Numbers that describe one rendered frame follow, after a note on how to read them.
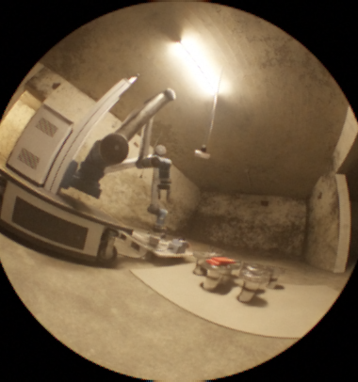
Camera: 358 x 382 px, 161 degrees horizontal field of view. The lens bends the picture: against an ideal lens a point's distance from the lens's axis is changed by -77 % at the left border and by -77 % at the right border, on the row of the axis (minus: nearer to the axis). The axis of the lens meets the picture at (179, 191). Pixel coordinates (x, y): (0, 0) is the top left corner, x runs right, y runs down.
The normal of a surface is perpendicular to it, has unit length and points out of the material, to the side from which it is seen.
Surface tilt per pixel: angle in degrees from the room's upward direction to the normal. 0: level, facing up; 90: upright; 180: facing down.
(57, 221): 90
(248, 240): 90
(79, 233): 90
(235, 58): 180
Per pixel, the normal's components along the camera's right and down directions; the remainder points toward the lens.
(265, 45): -0.29, 0.92
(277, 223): -0.56, -0.40
